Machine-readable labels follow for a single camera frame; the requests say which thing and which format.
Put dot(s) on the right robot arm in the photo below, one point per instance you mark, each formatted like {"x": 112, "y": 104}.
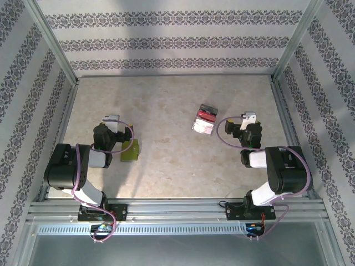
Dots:
{"x": 288, "y": 171}

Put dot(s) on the grey metal tray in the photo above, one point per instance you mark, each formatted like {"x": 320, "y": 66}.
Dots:
{"x": 177, "y": 252}

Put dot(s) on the white floral VIP card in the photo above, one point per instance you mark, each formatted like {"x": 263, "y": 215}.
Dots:
{"x": 203, "y": 128}

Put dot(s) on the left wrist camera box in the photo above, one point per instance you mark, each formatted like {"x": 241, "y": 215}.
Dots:
{"x": 111, "y": 119}

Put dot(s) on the aluminium corner post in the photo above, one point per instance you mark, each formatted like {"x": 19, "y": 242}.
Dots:
{"x": 51, "y": 41}
{"x": 296, "y": 41}

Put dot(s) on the black VIP membership card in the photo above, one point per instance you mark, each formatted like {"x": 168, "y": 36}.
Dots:
{"x": 209, "y": 109}

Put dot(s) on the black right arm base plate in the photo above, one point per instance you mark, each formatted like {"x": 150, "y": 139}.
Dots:
{"x": 235, "y": 212}

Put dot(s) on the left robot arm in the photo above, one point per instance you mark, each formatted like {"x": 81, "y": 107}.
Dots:
{"x": 63, "y": 169}

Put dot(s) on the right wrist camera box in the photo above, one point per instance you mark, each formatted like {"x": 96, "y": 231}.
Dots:
{"x": 249, "y": 117}

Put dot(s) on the aluminium side rail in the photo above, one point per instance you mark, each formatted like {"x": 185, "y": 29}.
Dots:
{"x": 292, "y": 138}
{"x": 60, "y": 138}

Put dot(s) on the red card white logo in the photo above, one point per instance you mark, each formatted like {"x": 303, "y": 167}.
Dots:
{"x": 205, "y": 116}

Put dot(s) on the small circuit board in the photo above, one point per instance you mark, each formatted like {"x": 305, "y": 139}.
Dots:
{"x": 253, "y": 227}
{"x": 102, "y": 228}

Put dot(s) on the aluminium mounting rail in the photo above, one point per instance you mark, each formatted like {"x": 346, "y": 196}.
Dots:
{"x": 172, "y": 209}

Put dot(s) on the green card holder wallet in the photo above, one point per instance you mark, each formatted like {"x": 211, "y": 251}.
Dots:
{"x": 129, "y": 153}

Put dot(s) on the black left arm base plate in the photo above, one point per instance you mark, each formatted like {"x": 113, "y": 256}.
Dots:
{"x": 120, "y": 212}

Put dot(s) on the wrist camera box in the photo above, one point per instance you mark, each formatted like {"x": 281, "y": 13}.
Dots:
{"x": 111, "y": 119}
{"x": 249, "y": 117}

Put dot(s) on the aluminium rear rail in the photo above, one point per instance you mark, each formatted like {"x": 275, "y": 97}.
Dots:
{"x": 174, "y": 75}

